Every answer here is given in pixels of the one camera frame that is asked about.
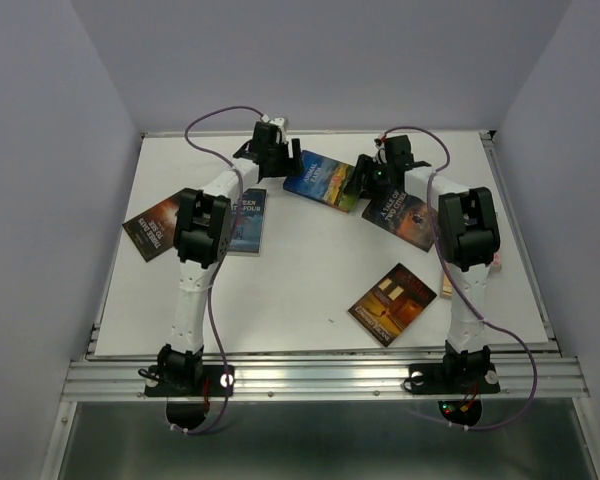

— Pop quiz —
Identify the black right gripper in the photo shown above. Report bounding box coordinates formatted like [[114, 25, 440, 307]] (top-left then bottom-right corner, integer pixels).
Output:
[[341, 153, 392, 199]]

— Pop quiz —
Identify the A Tale of Two Cities book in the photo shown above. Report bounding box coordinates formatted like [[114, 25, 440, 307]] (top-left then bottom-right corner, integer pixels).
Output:
[[362, 188, 434, 252]]

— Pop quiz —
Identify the Animal Farm green book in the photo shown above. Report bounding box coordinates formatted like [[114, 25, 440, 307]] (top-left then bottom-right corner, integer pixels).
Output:
[[283, 150, 357, 213]]

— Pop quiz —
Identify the Nineteen Eighty-Four blue book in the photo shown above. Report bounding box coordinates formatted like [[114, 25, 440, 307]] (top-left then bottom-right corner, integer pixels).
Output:
[[229, 188, 267, 256]]

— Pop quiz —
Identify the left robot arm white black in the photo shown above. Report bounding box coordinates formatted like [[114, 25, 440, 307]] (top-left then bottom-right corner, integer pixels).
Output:
[[157, 115, 302, 394]]

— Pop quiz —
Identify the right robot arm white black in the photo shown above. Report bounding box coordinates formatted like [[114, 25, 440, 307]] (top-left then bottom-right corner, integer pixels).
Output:
[[344, 133, 501, 390]]

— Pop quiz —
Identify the yellow orange book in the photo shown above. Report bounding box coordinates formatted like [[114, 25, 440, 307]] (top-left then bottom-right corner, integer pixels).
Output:
[[440, 273, 453, 299]]

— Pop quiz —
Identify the brown orange Leonard Tulane book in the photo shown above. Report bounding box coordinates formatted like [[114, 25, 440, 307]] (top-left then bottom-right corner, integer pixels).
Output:
[[348, 263, 437, 347]]

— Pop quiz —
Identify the Three Days to See book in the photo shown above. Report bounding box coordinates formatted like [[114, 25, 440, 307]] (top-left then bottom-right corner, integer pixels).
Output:
[[122, 193, 180, 262]]

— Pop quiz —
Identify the floral white Little Women book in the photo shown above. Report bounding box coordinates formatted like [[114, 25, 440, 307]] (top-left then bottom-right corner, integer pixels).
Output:
[[490, 252, 502, 273]]

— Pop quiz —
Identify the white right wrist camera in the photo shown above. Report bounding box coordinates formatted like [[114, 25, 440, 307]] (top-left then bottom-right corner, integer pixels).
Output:
[[374, 134, 387, 164]]

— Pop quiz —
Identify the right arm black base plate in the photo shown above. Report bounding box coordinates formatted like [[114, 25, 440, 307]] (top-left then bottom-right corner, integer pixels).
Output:
[[402, 363, 501, 395]]

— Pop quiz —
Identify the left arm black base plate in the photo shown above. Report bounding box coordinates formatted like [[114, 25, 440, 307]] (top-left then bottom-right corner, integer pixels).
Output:
[[143, 364, 235, 398]]

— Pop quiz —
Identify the aluminium front rail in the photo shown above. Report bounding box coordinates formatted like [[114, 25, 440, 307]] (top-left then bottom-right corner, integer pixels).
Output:
[[61, 355, 590, 402]]

